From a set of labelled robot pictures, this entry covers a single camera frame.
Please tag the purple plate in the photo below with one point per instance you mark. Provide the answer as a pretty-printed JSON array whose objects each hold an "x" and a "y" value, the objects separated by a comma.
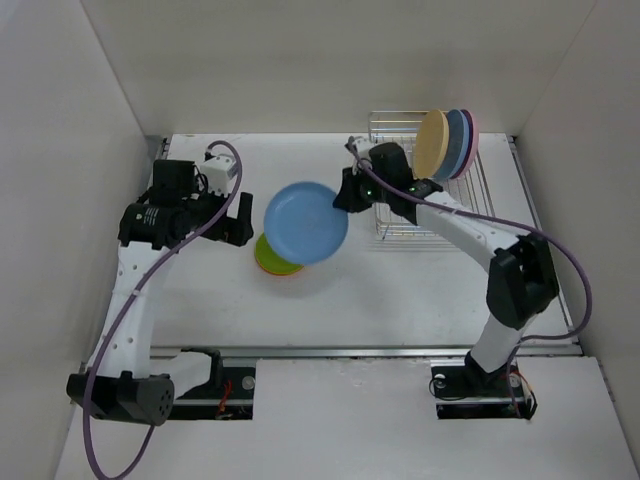
[{"x": 460, "y": 163}]

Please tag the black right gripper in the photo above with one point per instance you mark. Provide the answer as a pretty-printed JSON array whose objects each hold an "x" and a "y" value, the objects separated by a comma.
[{"x": 347, "y": 198}]

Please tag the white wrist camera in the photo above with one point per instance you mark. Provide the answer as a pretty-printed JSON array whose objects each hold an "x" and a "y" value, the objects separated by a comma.
[
  {"x": 359, "y": 147},
  {"x": 220, "y": 171}
]

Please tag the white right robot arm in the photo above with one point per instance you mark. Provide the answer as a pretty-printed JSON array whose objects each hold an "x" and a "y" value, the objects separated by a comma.
[{"x": 521, "y": 276}]

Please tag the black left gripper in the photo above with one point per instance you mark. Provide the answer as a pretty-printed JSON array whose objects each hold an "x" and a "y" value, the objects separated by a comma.
[{"x": 232, "y": 230}]

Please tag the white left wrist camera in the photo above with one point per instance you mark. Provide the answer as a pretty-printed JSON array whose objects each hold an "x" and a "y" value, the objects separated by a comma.
[{"x": 220, "y": 171}]

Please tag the beige plate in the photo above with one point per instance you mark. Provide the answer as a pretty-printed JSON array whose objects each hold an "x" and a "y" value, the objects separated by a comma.
[{"x": 431, "y": 144}]

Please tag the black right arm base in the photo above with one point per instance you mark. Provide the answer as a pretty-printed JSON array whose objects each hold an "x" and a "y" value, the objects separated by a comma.
[{"x": 460, "y": 396}]

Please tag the pink plate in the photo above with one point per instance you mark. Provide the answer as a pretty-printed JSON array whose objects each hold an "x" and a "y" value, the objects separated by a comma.
[{"x": 473, "y": 144}]

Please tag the green plate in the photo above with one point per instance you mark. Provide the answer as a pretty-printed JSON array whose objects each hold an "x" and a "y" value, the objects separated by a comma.
[{"x": 264, "y": 254}]

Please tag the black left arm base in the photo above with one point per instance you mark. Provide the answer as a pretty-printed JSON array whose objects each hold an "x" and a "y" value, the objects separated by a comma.
[{"x": 232, "y": 400}]

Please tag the aluminium table rail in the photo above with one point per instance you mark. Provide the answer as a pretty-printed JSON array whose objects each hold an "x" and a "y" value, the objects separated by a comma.
[{"x": 378, "y": 292}]

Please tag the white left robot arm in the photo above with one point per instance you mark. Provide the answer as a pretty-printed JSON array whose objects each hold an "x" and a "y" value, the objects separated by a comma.
[{"x": 128, "y": 388}]

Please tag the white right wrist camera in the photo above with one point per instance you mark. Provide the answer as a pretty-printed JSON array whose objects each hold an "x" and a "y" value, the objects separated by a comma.
[{"x": 359, "y": 147}]

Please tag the orange plate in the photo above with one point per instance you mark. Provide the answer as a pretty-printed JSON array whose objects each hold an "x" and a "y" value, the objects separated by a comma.
[{"x": 281, "y": 270}]

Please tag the light blue plate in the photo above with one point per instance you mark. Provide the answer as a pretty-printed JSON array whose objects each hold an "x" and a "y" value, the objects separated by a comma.
[{"x": 302, "y": 226}]

